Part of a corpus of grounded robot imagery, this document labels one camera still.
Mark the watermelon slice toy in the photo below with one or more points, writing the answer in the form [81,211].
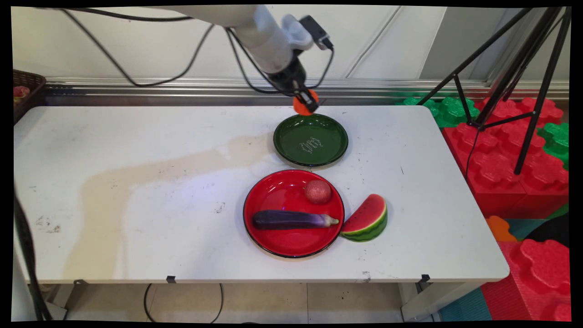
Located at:
[368,221]

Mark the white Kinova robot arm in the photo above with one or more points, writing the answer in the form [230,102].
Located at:
[246,25]

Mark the black tripod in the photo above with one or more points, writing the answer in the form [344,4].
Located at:
[537,68]

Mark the green foam block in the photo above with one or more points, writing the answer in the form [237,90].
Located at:
[556,141]
[448,111]

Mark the red round fruit toy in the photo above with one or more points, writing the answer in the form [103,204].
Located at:
[318,191]

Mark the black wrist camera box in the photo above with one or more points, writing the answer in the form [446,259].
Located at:
[315,32]

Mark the teal foam mat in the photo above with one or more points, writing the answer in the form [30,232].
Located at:
[464,307]

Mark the red item in basket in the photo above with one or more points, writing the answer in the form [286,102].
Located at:
[21,92]

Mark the orange carrot piece toy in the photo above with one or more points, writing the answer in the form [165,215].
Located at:
[299,107]

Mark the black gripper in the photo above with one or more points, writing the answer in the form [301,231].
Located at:
[288,75]

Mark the red round plate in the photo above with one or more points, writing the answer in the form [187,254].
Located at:
[282,193]

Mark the orange foam piece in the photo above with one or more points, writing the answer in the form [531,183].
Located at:
[500,229]

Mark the dark woven basket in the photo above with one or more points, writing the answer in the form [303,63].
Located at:
[27,79]

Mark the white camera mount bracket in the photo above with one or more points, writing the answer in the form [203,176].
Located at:
[296,32]

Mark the purple eggplant toy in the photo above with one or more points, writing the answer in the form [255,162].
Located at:
[291,219]

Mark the large red foam block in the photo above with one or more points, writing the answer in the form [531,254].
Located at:
[496,168]

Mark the aluminium wall rail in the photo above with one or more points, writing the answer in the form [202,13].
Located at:
[182,89]

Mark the white table leg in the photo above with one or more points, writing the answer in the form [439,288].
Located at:
[437,298]
[57,310]

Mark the dark green round plate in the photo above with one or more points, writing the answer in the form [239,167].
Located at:
[310,141]

